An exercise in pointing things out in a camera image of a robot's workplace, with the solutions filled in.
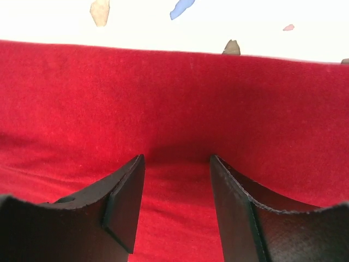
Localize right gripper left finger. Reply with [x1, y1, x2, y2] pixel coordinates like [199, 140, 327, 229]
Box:
[1, 155, 145, 261]

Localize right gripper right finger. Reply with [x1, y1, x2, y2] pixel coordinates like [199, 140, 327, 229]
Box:
[210, 155, 348, 261]

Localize red t shirt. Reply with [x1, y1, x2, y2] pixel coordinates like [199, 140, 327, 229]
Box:
[1, 41, 348, 261]

